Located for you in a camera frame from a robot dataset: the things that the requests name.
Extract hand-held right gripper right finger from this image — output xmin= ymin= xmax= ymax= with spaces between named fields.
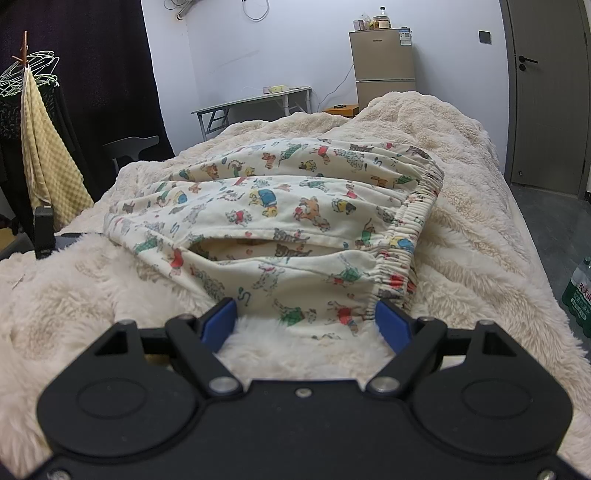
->
xmin=366 ymin=300 xmax=517 ymax=397

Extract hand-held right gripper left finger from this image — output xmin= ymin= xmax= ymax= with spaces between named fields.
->
xmin=93 ymin=298 xmax=245 ymax=397

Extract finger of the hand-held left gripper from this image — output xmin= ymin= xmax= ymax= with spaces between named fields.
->
xmin=55 ymin=233 xmax=88 ymax=251
xmin=34 ymin=206 xmax=57 ymax=260

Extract cream animal print pajama pants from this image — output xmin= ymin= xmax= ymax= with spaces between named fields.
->
xmin=102 ymin=137 xmax=445 ymax=344

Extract yellow checked towel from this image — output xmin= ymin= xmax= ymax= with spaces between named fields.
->
xmin=21 ymin=69 xmax=96 ymax=232

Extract grey chair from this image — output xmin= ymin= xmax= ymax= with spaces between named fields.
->
xmin=102 ymin=135 xmax=161 ymax=173

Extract cream fluffy blanket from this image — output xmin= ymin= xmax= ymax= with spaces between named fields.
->
xmin=0 ymin=91 xmax=591 ymax=480

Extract dark curtain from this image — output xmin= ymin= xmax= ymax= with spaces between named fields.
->
xmin=0 ymin=0 xmax=175 ymax=222

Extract pack of water bottles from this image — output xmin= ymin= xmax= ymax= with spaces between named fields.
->
xmin=561 ymin=256 xmax=591 ymax=336

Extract grey folding table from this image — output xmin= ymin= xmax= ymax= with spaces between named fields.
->
xmin=191 ymin=86 xmax=312 ymax=141

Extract gold two-door fridge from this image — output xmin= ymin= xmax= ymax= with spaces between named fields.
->
xmin=348 ymin=28 xmax=417 ymax=114

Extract grey door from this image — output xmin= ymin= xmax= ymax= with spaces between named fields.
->
xmin=501 ymin=0 xmax=591 ymax=200

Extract bunch of wire hangers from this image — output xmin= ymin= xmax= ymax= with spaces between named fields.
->
xmin=0 ymin=50 xmax=61 ymax=93

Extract white fridge cable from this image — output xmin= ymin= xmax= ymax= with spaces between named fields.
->
xmin=318 ymin=64 xmax=356 ymax=112

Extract white air conditioner cable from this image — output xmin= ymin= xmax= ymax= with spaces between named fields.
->
xmin=240 ymin=0 xmax=274 ymax=22

